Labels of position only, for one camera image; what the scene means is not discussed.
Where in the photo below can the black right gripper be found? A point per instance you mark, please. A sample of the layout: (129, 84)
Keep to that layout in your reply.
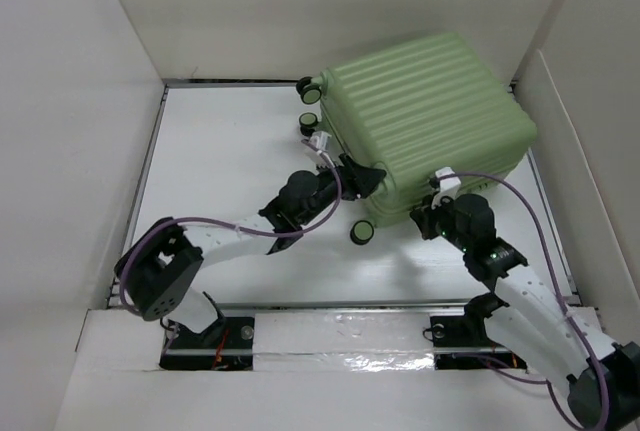
(424, 213)

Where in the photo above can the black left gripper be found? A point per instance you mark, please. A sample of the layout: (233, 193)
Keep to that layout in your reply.
(357, 182)

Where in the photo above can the green suitcase with blue lining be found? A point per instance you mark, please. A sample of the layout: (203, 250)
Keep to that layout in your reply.
(414, 108)

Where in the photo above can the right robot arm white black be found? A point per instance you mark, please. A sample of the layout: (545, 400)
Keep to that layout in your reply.
(597, 376)

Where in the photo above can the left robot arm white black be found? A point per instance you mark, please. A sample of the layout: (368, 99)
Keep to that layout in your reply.
(157, 272)

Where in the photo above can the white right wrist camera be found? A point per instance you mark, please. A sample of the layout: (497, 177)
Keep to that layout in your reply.
(446, 185)

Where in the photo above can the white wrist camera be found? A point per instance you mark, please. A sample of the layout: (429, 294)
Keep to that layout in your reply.
(316, 148)
(446, 185)

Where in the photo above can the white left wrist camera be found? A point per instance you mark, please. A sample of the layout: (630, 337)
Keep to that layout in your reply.
(316, 148)

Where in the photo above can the metal base rail with foil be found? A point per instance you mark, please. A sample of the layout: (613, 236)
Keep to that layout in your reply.
(331, 340)

